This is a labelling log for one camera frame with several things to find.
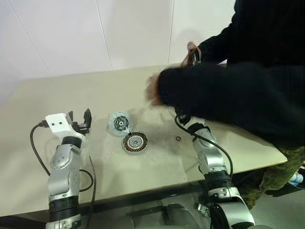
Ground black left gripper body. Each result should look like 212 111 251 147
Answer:
71 121 91 136

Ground black ring silver spoked rotor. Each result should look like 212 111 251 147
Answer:
192 46 203 65

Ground person's left hand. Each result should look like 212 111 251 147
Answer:
145 75 165 107

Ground person's right hand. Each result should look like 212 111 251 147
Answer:
180 42 202 67

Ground silver end cap circuit board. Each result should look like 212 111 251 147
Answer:
108 111 132 138

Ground silver stator copper windings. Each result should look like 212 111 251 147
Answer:
121 131 150 156

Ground person's left arm black sleeve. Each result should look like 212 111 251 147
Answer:
157 61 305 149

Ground dark grey rounded shape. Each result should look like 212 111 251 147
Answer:
166 202 193 229

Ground camouflage trousers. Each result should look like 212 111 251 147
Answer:
238 145 305 210

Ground person's black jacket torso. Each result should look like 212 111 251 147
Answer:
224 0 305 70

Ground small blue white object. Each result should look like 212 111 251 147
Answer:
288 171 305 186

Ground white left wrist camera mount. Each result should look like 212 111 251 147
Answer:
45 113 86 140

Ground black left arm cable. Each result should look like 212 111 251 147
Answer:
30 121 94 193

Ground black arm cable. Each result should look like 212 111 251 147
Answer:
30 121 94 193
174 114 234 181

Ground thin loose black cable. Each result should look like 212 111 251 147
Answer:
85 155 97 229

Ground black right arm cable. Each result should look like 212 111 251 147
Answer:
174 114 234 181

